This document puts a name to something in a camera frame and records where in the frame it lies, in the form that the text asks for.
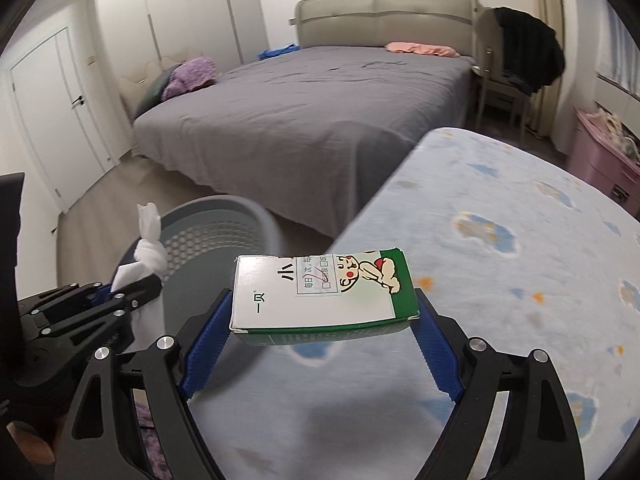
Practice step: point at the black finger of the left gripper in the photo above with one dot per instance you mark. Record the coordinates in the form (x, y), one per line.
(117, 304)

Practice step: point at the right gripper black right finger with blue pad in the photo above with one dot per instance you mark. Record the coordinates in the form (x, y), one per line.
(512, 406)

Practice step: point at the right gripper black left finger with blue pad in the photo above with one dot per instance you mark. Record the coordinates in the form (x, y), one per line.
(101, 438)

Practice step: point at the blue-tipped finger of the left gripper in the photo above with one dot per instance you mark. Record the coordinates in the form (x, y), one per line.
(64, 302)

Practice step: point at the white tissue cloth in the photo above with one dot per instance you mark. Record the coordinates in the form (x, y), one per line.
(150, 259)

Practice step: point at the green white carton box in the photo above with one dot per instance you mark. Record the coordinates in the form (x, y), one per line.
(281, 301)

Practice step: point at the grey perforated trash basket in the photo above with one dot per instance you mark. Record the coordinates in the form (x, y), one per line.
(203, 238)

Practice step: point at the left hand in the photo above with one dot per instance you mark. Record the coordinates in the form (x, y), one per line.
(39, 445)

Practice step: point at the purple fuzzy cloth below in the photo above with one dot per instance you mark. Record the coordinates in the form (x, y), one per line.
(153, 450)

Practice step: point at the white double door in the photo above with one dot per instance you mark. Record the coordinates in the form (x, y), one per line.
(57, 119)

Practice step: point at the light blue patterned blanket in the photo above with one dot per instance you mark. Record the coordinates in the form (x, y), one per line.
(518, 252)

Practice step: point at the dark green cushion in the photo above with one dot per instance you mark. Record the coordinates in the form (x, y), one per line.
(153, 94)

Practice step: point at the beige crown-shaped bench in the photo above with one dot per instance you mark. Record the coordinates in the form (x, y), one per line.
(132, 87)

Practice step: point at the purple knitted blanket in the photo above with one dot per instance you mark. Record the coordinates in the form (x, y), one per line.
(190, 76)

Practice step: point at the grey bed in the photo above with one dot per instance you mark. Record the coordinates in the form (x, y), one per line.
(311, 135)

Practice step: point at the pink storage box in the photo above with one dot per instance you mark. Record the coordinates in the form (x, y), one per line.
(595, 160)

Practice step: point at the white wardrobe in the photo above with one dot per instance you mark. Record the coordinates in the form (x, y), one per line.
(136, 32)

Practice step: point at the blue garment on bed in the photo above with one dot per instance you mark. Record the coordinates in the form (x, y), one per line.
(274, 53)

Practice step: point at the beige chair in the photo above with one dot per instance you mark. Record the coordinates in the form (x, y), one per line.
(490, 73)

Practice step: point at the black jacket on chair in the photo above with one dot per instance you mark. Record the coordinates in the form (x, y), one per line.
(532, 56)

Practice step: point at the pink garment on bed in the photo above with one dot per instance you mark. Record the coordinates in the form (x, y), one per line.
(422, 49)

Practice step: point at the beige upholstered headboard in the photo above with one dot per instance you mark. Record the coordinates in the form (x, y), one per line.
(375, 23)

